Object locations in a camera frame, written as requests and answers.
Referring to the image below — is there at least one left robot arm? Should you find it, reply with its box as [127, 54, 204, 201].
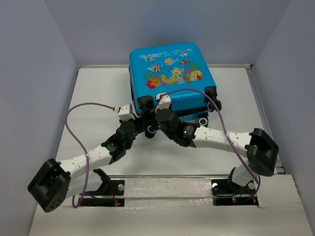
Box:
[27, 120, 143, 213]

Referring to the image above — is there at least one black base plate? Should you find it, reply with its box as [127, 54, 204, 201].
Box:
[211, 179, 259, 207]
[80, 179, 125, 207]

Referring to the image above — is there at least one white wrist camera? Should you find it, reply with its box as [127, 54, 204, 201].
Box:
[118, 104, 135, 121]
[155, 93, 171, 113]

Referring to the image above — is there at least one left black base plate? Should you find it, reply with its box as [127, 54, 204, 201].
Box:
[80, 179, 125, 207]

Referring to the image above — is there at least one aluminium table rail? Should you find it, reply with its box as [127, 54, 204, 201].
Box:
[50, 174, 295, 179]

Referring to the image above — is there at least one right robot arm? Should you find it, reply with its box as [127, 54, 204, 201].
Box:
[156, 109, 279, 193]

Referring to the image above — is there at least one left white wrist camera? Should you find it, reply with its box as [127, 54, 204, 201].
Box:
[118, 104, 135, 121]

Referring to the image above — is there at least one blue hard-shell suitcase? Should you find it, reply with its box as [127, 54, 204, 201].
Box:
[129, 42, 221, 138]

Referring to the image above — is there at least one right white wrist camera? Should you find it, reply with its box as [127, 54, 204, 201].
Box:
[155, 93, 171, 113]

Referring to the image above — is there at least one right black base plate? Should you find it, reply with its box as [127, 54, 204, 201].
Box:
[211, 179, 259, 207]

